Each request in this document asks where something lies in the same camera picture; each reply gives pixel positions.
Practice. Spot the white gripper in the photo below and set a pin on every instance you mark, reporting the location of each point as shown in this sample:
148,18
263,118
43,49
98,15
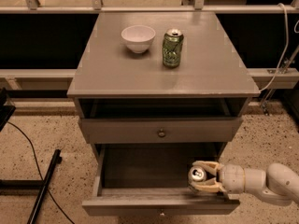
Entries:
232,175

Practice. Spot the white green 7up can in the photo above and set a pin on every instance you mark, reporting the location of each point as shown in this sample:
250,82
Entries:
196,175

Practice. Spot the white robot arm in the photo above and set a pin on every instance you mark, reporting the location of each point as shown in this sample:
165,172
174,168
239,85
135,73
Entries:
278,185

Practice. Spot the closed grey top drawer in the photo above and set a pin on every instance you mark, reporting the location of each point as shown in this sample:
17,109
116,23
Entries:
154,130

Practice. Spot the open grey middle drawer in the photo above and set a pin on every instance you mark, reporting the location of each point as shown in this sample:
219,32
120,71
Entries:
152,180

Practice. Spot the grey wooden drawer cabinet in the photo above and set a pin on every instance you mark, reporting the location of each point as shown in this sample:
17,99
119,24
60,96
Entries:
112,82

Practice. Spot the dark green soda can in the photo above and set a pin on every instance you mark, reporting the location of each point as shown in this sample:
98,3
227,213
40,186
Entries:
172,47

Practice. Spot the white ceramic bowl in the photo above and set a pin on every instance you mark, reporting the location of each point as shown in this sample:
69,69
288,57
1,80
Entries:
138,38

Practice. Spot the black metal stand base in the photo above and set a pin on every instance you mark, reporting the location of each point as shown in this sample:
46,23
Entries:
39,186

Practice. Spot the metal railing frame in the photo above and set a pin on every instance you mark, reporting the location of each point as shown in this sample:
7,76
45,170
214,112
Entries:
62,7

